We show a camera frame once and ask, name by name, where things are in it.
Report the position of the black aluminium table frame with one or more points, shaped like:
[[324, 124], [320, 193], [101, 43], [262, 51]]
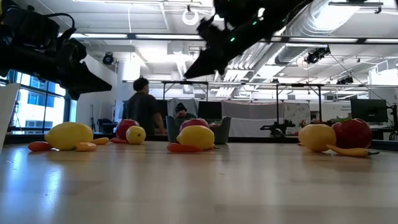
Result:
[[264, 140]]

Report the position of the black equipment stand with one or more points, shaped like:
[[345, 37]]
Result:
[[395, 118]]

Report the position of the black ceiling spotlight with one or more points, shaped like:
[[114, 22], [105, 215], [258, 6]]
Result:
[[344, 80], [317, 56]]

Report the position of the long yellow-orange chili pepper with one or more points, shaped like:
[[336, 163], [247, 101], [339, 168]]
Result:
[[353, 152]]

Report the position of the thin black tripod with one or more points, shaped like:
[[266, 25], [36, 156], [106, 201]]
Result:
[[92, 123]]

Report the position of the red-orange chili pepper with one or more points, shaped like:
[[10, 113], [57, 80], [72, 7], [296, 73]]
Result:
[[39, 146]]

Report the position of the black light stand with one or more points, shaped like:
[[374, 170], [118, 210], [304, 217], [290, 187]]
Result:
[[45, 121]]

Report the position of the white cloth sheet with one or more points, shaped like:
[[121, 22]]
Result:
[[248, 121]]

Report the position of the floral patterned cloth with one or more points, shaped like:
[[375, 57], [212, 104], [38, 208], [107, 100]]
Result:
[[297, 113]]

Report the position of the white plastic tray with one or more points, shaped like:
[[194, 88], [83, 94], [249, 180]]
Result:
[[6, 105]]

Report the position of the large window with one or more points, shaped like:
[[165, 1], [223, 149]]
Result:
[[31, 112]]

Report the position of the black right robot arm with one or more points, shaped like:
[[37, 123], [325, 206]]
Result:
[[264, 12]]

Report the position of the black background robot device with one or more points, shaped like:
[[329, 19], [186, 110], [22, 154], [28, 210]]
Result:
[[276, 128]]

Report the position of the black monitor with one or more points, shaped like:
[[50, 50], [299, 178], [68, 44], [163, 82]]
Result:
[[369, 110], [210, 109]]

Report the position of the black metal rig frame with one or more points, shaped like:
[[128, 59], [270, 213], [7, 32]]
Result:
[[164, 90], [277, 105]]

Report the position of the yellow lemon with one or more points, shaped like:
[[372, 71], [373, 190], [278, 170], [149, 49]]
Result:
[[136, 134], [68, 136], [317, 137], [196, 137]]

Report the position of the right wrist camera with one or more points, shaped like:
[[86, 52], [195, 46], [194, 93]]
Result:
[[207, 29]]

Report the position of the person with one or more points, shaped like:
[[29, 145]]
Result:
[[181, 110], [143, 105]]

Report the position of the blue-grey plastic basket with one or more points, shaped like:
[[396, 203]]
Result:
[[224, 133]]

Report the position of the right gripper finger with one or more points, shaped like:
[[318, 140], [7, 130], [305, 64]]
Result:
[[205, 67]]

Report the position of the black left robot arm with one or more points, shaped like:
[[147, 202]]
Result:
[[28, 34]]

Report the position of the black ceiling camera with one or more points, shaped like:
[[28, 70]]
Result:
[[108, 58]]

